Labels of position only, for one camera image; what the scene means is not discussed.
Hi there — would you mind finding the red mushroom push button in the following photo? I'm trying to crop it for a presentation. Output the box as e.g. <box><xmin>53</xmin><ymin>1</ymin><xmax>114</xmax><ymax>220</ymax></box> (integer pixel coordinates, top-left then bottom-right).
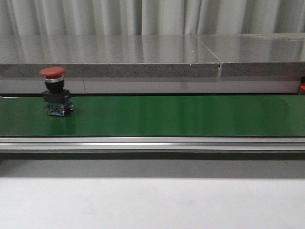
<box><xmin>40</xmin><ymin>67</ymin><xmax>73</xmax><ymax>117</ymax></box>

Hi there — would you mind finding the green conveyor belt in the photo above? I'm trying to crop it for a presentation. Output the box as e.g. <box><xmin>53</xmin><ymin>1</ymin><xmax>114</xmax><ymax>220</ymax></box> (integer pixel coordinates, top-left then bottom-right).
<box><xmin>0</xmin><ymin>95</ymin><xmax>305</xmax><ymax>136</ymax></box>

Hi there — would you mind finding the white panel behind conveyor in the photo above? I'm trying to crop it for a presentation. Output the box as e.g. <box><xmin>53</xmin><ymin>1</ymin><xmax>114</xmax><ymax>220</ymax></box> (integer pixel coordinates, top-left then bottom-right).
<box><xmin>0</xmin><ymin>80</ymin><xmax>299</xmax><ymax>95</ymax></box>

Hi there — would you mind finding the grey stone slab right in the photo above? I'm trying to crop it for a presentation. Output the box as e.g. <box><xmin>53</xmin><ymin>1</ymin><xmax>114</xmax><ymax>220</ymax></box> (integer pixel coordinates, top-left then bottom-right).
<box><xmin>198</xmin><ymin>33</ymin><xmax>305</xmax><ymax>78</ymax></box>

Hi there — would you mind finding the grey stone slab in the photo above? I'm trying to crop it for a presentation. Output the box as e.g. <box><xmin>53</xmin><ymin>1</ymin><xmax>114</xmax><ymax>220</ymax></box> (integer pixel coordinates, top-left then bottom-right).
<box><xmin>198</xmin><ymin>33</ymin><xmax>305</xmax><ymax>78</ymax></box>
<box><xmin>0</xmin><ymin>35</ymin><xmax>219</xmax><ymax>78</ymax></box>

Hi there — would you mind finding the grey stone slab left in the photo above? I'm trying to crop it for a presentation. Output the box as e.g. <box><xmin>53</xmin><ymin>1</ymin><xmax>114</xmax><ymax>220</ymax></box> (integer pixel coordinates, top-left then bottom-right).
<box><xmin>0</xmin><ymin>35</ymin><xmax>219</xmax><ymax>78</ymax></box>

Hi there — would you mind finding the red object at right edge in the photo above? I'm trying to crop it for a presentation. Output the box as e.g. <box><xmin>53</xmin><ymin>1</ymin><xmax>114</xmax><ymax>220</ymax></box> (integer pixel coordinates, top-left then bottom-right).
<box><xmin>297</xmin><ymin>83</ymin><xmax>305</xmax><ymax>95</ymax></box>

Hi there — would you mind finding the grey pleated curtain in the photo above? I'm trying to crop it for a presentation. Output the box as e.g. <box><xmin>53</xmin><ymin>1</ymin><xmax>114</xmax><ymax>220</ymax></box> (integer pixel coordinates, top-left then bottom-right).
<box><xmin>0</xmin><ymin>0</ymin><xmax>305</xmax><ymax>36</ymax></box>

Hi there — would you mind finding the aluminium conveyor side rail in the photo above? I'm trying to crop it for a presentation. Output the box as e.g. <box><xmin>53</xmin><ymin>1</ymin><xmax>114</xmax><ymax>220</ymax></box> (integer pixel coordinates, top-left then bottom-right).
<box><xmin>0</xmin><ymin>136</ymin><xmax>305</xmax><ymax>153</ymax></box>

